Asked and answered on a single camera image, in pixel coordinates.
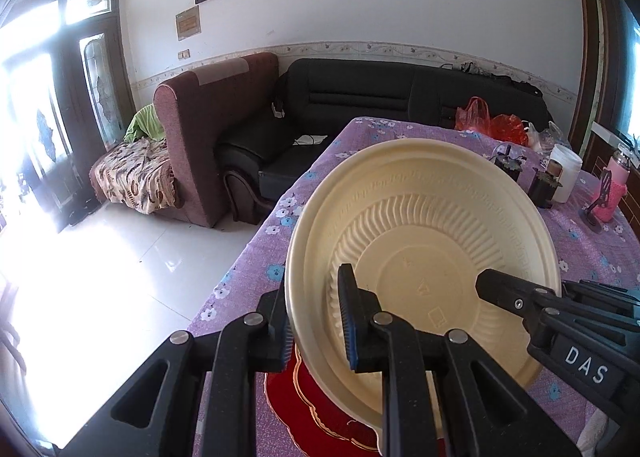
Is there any black phone stand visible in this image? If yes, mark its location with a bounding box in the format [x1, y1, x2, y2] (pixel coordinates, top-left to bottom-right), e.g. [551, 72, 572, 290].
[580, 170, 613, 233]

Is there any black jar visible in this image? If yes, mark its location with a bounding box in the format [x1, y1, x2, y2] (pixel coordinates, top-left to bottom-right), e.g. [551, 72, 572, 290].
[492, 144, 528, 183]

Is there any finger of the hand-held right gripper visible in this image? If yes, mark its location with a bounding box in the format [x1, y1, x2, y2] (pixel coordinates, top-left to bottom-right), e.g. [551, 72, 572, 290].
[475, 268, 568, 338]
[562, 279, 640, 320]

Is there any brown patterned blanket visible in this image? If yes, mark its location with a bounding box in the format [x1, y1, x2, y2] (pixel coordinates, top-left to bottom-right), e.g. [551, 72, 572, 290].
[90, 138, 178, 215]

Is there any brown wooden frame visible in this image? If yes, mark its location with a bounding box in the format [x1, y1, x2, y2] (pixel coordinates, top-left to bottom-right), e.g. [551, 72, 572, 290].
[567, 0, 640, 178]

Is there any person's right forearm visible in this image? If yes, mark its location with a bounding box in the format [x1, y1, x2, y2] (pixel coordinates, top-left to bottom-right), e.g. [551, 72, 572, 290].
[582, 409, 623, 457]

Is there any green cloth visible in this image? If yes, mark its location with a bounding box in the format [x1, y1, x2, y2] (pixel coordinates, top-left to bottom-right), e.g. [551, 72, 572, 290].
[123, 104, 166, 143]

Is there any purple floral tablecloth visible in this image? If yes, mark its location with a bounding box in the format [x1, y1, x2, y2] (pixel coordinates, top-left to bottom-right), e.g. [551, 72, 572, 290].
[185, 116, 640, 457]

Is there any white plastic container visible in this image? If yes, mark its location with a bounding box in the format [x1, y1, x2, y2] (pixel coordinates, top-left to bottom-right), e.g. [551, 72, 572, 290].
[549, 143, 583, 204]

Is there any dark corked bottle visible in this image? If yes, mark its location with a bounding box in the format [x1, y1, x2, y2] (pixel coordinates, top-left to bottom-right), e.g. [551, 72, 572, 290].
[527, 160, 563, 209]

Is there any dark glass door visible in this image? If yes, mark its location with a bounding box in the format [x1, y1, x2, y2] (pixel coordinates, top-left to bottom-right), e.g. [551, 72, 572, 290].
[0, 0, 136, 233]

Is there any small wall plaque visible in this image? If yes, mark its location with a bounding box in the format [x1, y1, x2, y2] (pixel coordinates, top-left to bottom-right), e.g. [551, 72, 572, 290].
[175, 6, 202, 41]

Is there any maroon fabric sofa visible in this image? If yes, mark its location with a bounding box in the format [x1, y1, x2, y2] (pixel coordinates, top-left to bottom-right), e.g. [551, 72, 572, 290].
[152, 52, 281, 229]

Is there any black leather sofa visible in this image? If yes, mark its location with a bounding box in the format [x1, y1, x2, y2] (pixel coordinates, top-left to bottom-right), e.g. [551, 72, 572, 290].
[215, 58, 553, 225]

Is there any red gold-rimmed plate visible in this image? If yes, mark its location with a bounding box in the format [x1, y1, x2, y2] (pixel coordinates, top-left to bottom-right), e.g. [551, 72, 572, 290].
[262, 344, 446, 457]

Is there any red plastic bag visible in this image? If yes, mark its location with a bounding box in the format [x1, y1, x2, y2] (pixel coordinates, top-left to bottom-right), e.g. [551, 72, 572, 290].
[487, 113, 531, 147]
[454, 96, 493, 135]

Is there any pink sleeved bottle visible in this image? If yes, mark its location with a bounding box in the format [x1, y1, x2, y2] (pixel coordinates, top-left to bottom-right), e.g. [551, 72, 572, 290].
[595, 150, 632, 223]

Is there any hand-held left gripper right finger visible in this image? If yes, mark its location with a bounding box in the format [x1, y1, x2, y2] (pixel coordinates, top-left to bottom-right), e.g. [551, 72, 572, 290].
[337, 264, 561, 457]

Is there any cream plastic bowl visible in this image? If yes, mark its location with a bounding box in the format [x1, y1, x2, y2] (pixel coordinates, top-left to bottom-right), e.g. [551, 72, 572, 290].
[284, 138, 562, 443]

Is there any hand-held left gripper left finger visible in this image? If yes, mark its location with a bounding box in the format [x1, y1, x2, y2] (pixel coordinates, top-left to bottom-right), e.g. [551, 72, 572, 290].
[60, 289, 295, 457]

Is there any clear plastic bag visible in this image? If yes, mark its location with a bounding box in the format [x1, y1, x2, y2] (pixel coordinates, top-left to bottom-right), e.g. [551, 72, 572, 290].
[525, 120, 568, 153]

